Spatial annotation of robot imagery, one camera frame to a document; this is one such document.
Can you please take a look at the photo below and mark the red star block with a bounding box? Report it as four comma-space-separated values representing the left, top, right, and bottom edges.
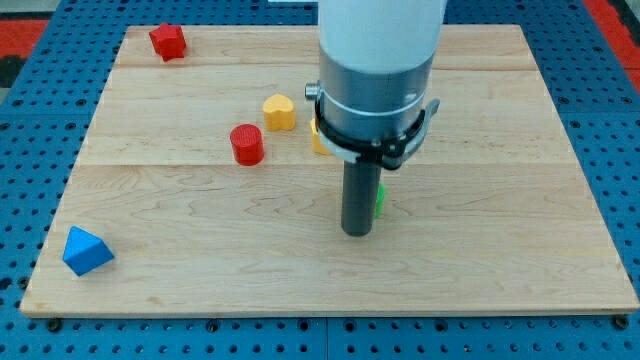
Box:
149, 23, 187, 62

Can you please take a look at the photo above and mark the green block behind tool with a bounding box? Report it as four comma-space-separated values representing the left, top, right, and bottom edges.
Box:
374, 183, 386, 218

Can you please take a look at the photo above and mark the black clamp ring with bracket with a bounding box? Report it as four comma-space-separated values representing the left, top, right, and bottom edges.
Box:
314, 97, 441, 171

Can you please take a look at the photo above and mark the red cylinder block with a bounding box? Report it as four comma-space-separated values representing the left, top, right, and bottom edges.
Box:
230, 124, 264, 166

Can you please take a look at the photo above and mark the yellow heart block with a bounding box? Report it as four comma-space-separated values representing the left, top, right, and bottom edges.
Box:
262, 94, 296, 131

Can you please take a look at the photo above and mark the blue triangle block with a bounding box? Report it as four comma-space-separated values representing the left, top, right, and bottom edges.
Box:
62, 226, 115, 276

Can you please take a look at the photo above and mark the yellow block behind arm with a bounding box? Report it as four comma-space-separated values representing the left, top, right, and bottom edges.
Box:
309, 118, 331, 155

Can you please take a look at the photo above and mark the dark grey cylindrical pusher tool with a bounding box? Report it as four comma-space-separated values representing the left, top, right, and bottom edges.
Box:
341, 162, 381, 237

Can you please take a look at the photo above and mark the light wooden board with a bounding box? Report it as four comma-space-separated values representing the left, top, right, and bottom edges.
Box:
21, 25, 639, 318

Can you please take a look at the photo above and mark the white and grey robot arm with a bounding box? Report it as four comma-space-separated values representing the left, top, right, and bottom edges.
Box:
318, 0, 447, 141

